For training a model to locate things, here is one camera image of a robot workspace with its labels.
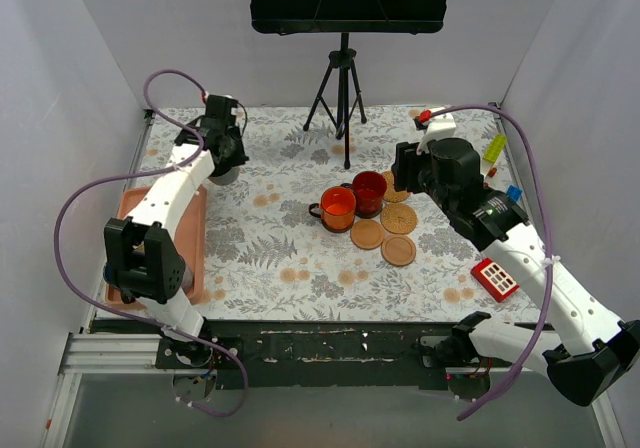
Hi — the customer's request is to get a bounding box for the dark green cup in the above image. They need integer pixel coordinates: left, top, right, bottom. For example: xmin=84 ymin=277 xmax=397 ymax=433
xmin=209 ymin=166 xmax=240 ymax=186

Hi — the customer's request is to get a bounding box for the woven rattan coaster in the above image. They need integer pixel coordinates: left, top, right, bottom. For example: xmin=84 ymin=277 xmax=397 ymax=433
xmin=380 ymin=203 xmax=418 ymax=235
xmin=382 ymin=171 xmax=410 ymax=203

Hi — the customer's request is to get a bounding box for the red cup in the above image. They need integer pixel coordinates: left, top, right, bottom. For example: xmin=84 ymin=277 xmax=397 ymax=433
xmin=341 ymin=171 xmax=387 ymax=219

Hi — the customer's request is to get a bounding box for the light wooden coaster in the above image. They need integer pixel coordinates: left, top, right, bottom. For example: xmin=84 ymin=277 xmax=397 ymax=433
xmin=350 ymin=219 xmax=386 ymax=250
xmin=381 ymin=235 xmax=416 ymax=267

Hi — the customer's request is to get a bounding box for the orange cup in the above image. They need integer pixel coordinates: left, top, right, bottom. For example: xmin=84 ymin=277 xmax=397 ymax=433
xmin=308 ymin=186 xmax=356 ymax=233

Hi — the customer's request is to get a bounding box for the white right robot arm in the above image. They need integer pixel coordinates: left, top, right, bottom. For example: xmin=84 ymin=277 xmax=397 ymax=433
xmin=391 ymin=138 xmax=639 ymax=406

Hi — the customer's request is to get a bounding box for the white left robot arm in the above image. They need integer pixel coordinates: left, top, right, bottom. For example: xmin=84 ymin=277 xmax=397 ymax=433
xmin=104 ymin=94 xmax=248 ymax=368

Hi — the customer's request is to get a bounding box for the toy car with yellow block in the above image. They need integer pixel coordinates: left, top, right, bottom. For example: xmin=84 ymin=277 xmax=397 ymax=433
xmin=482 ymin=134 xmax=507 ymax=177

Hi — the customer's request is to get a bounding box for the blue green purple block toy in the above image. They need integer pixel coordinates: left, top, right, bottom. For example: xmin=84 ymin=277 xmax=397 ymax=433
xmin=506 ymin=185 xmax=523 ymax=203

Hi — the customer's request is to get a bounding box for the pink plastic tray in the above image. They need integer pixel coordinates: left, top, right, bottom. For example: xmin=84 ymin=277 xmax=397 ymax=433
xmin=104 ymin=185 xmax=207 ymax=311

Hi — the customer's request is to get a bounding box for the red toy window block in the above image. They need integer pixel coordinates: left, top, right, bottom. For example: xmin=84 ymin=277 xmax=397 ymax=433
xmin=471 ymin=258 xmax=519 ymax=303

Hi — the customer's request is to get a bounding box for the floral patterned table mat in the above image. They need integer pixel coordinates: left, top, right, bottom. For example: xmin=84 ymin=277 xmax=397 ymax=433
xmin=97 ymin=106 xmax=556 ymax=323

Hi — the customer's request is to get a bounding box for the black music stand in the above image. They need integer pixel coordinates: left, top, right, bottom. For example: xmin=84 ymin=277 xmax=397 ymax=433
xmin=250 ymin=0 xmax=447 ymax=143

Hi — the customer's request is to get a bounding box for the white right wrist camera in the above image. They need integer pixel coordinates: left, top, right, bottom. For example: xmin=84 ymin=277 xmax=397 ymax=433
xmin=413 ymin=110 xmax=456 ymax=155

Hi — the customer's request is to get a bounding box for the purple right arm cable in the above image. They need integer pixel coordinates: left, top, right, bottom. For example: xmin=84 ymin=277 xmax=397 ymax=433
xmin=417 ymin=105 xmax=555 ymax=422

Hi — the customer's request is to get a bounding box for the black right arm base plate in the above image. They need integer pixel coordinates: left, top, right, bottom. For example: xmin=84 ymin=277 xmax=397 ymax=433
xmin=418 ymin=335 xmax=489 ymax=368

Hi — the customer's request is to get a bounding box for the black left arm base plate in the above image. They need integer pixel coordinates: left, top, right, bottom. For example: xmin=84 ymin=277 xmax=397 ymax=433
xmin=154 ymin=336 xmax=237 ymax=369

